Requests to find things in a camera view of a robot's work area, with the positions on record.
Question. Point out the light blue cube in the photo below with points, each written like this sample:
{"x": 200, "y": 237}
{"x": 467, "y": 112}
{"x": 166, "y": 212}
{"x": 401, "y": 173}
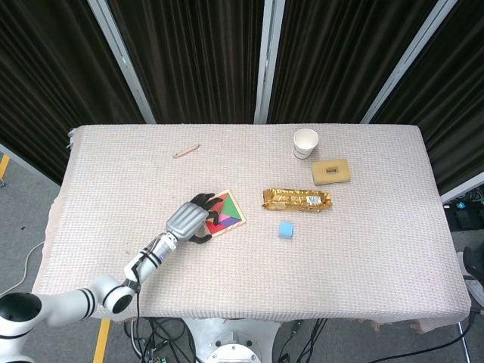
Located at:
{"x": 285, "y": 230}

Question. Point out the large red tangram triangle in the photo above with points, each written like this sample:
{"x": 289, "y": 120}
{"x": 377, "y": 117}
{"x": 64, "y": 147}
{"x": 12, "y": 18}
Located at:
{"x": 224, "y": 196}

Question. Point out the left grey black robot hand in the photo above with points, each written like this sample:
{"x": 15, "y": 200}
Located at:
{"x": 185, "y": 221}

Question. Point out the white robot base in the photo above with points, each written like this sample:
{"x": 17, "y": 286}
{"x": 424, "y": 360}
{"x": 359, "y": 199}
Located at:
{"x": 227, "y": 340}

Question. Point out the dark pleated curtain panel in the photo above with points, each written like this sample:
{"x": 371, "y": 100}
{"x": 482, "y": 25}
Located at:
{"x": 196, "y": 56}
{"x": 332, "y": 56}
{"x": 453, "y": 94}
{"x": 49, "y": 75}

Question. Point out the gold foil snack package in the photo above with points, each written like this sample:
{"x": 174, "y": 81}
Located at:
{"x": 287, "y": 200}

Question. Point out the black equipment box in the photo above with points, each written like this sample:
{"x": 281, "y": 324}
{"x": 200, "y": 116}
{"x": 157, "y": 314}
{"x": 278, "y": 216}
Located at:
{"x": 465, "y": 217}

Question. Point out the small pink tangram triangle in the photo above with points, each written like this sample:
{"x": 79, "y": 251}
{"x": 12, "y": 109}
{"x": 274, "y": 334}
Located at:
{"x": 224, "y": 216}

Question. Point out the beige waffle tablecloth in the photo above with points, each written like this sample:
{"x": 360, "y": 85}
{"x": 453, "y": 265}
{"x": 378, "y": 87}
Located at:
{"x": 264, "y": 272}

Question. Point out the white paper cup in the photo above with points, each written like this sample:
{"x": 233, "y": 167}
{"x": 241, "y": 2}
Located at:
{"x": 305, "y": 140}

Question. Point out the yellow sponge with hole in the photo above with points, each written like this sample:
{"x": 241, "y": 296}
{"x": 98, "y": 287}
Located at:
{"x": 321, "y": 174}

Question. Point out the thin wooden stick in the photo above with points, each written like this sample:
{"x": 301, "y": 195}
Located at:
{"x": 185, "y": 151}

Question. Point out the medium red tangram triangle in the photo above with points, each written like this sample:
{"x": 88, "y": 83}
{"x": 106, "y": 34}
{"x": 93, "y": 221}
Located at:
{"x": 213, "y": 229}

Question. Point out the wooden tangram puzzle tray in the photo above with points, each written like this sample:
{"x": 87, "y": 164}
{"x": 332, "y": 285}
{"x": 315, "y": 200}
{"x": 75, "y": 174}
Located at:
{"x": 231, "y": 227}

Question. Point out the purple tangram parallelogram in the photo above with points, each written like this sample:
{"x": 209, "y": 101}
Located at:
{"x": 228, "y": 223}

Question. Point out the large green tangram triangle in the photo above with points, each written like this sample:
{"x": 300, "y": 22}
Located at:
{"x": 231, "y": 208}

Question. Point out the white partition base rail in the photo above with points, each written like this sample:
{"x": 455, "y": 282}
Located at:
{"x": 461, "y": 189}

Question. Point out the white partition post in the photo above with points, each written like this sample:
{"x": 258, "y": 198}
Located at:
{"x": 125, "y": 64}
{"x": 266, "y": 75}
{"x": 401, "y": 68}

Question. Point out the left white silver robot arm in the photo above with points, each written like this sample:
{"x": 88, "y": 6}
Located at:
{"x": 68, "y": 302}

